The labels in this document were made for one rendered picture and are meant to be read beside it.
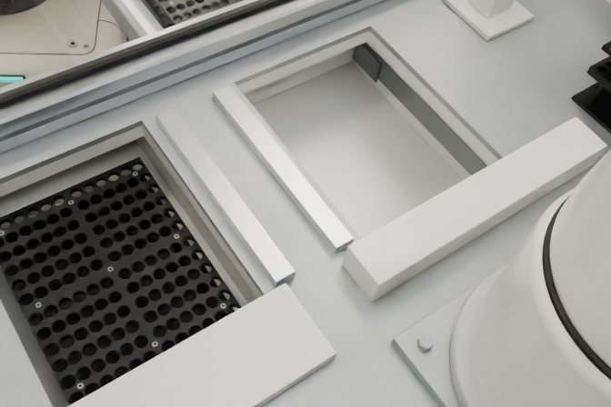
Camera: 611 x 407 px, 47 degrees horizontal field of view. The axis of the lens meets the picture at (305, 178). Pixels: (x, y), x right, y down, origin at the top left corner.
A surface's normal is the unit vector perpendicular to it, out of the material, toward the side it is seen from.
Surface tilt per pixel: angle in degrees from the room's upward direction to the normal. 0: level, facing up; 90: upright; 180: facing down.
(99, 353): 0
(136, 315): 0
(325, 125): 0
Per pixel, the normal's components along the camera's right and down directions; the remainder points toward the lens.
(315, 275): 0.11, -0.58
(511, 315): -0.99, -0.07
